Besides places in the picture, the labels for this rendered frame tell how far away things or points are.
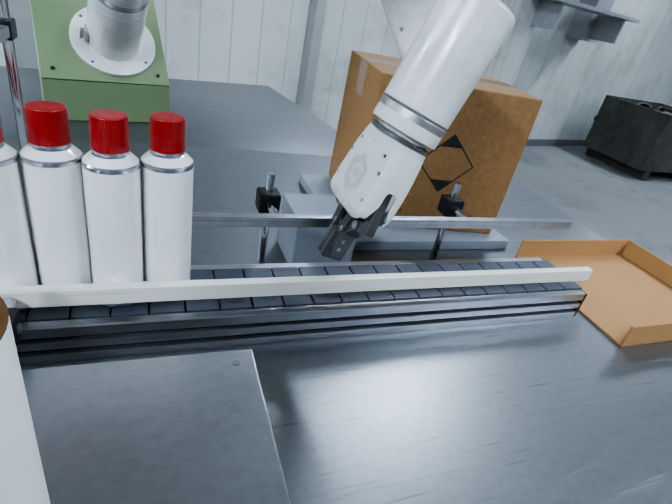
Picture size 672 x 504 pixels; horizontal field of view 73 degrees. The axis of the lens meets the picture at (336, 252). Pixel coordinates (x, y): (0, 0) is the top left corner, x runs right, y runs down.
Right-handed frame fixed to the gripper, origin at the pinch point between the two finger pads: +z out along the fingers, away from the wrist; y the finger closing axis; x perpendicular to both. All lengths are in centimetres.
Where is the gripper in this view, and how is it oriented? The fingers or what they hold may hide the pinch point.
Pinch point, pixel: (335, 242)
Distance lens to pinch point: 58.5
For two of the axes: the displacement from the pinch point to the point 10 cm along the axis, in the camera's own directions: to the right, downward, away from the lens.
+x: 8.1, 2.8, 5.1
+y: 3.2, 5.3, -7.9
